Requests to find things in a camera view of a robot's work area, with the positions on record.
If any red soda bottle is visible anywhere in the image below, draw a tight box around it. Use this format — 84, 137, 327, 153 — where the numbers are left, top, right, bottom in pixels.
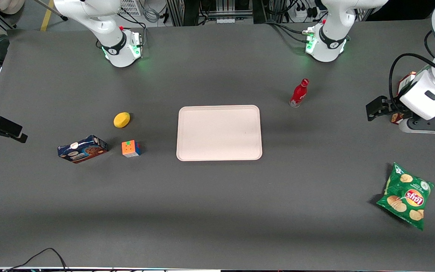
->
289, 78, 310, 108

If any black looped cable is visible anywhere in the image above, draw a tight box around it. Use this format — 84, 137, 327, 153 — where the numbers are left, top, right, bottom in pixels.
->
4, 247, 69, 272

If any beige plastic tray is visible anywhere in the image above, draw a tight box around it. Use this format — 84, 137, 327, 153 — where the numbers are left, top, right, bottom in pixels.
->
176, 105, 263, 161

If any white mesh basket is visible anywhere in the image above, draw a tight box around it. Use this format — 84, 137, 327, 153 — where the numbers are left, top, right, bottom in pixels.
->
119, 0, 143, 16

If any black base cable bundle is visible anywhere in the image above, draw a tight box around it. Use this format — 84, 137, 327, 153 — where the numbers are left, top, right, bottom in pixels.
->
265, 21, 309, 44

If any blue cookie box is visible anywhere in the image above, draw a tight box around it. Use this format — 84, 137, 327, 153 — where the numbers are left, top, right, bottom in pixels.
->
57, 135, 108, 164

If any white power strip with plugs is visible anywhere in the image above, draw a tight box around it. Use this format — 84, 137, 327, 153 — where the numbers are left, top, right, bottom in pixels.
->
294, 2, 318, 22

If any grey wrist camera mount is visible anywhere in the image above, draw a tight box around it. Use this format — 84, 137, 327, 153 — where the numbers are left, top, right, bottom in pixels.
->
398, 116, 435, 135

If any grey coiled cable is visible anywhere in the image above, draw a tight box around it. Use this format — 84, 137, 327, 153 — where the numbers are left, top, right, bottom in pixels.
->
143, 7, 160, 24

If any green chips bag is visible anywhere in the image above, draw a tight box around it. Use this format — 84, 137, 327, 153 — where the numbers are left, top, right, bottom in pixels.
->
376, 162, 435, 231

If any colourful puzzle cube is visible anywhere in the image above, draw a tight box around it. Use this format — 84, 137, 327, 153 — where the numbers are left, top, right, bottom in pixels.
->
122, 140, 141, 158

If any beige round object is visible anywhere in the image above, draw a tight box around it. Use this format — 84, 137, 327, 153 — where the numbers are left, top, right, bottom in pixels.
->
0, 0, 25, 15

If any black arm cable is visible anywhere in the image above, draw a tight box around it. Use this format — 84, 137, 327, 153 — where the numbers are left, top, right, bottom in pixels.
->
389, 30, 435, 110

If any black clamp device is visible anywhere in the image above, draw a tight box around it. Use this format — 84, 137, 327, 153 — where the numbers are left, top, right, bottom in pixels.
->
0, 115, 28, 144

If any yellow toy lemon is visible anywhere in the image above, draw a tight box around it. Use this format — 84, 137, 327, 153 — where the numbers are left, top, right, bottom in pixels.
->
113, 112, 131, 128

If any red cookie box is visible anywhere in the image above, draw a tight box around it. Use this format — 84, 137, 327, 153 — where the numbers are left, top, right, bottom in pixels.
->
390, 71, 417, 124

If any black tripod leg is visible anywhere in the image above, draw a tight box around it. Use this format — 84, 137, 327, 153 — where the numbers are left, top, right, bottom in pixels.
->
32, 0, 68, 21

